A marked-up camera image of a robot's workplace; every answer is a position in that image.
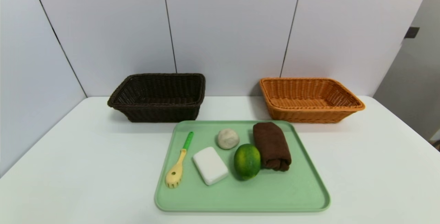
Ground folded brown towel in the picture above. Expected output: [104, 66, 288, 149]
[253, 122, 292, 172]

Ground dark brown wicker basket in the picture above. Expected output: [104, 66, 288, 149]
[107, 73, 206, 123]

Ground white soap bar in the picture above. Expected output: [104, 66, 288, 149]
[192, 146, 229, 186]

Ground light green plastic tray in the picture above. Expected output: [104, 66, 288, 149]
[154, 120, 331, 213]

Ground green lime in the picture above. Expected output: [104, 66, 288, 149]
[234, 144, 261, 181]

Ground white round bun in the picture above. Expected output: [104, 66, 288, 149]
[217, 128, 240, 150]

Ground orange wicker basket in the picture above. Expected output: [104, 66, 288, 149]
[259, 77, 365, 124]

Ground cream spoon with green handle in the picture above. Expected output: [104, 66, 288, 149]
[165, 132, 194, 189]

